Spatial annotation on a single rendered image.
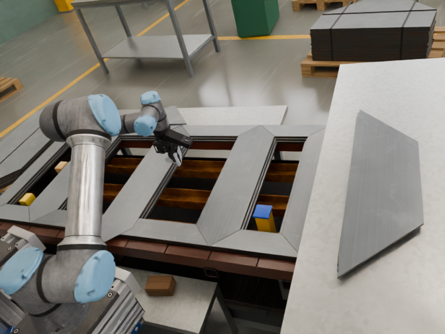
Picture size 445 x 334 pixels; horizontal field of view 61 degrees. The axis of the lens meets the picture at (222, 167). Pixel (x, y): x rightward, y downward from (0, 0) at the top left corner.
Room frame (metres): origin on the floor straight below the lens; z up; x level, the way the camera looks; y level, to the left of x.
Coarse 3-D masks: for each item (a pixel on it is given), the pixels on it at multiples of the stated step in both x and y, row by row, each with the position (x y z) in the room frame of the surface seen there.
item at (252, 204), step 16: (176, 128) 1.77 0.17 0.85; (64, 144) 1.97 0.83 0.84; (112, 144) 1.81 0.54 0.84; (272, 144) 1.39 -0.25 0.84; (304, 144) 1.33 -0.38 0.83; (48, 160) 1.84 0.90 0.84; (32, 176) 1.73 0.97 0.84; (160, 192) 1.31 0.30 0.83; (256, 192) 1.12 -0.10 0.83; (64, 208) 1.41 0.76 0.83; (144, 208) 1.22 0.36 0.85; (32, 224) 1.36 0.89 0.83; (144, 240) 1.06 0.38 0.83; (160, 240) 1.02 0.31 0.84; (272, 256) 0.80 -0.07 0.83; (288, 256) 0.77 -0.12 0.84
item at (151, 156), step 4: (148, 152) 1.62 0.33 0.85; (152, 152) 1.61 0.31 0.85; (144, 156) 1.59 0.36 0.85; (148, 156) 1.58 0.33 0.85; (152, 156) 1.57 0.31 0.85; (156, 156) 1.56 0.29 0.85; (160, 156) 1.55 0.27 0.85; (164, 156) 1.54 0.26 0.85; (144, 160) 1.56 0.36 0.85; (148, 160) 1.55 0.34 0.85; (152, 160) 1.54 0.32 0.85; (156, 160) 1.53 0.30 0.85; (160, 160) 1.52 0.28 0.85; (164, 160) 1.51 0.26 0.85
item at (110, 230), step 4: (104, 224) 1.20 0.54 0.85; (104, 228) 1.17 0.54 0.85; (108, 228) 1.16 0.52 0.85; (112, 228) 1.16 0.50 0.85; (116, 228) 1.15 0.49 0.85; (120, 228) 1.14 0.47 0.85; (124, 228) 1.13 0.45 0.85; (128, 228) 1.13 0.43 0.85; (104, 232) 1.15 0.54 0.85; (108, 232) 1.14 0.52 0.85; (112, 232) 1.13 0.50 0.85; (116, 232) 1.13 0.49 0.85; (120, 232) 1.12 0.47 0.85; (104, 236) 1.13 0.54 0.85; (108, 236) 1.12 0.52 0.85; (112, 236) 1.11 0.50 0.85; (116, 236) 1.11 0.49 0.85
